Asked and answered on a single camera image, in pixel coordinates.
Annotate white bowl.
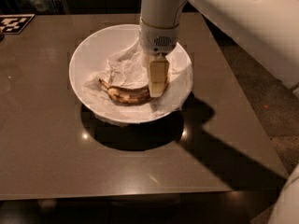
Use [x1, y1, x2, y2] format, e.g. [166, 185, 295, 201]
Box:
[69, 24, 192, 126]

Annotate white paper towel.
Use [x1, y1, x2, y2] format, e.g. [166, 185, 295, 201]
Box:
[83, 42, 191, 120]

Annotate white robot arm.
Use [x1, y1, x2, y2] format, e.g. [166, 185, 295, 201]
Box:
[140, 0, 299, 97]

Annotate brown spotted banana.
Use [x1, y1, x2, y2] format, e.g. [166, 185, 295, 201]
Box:
[98, 76, 170, 105]

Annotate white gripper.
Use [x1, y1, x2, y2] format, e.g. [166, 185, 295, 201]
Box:
[139, 19, 179, 98]

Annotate black white marker tag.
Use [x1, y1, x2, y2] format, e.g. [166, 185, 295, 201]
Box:
[0, 14, 35, 35]

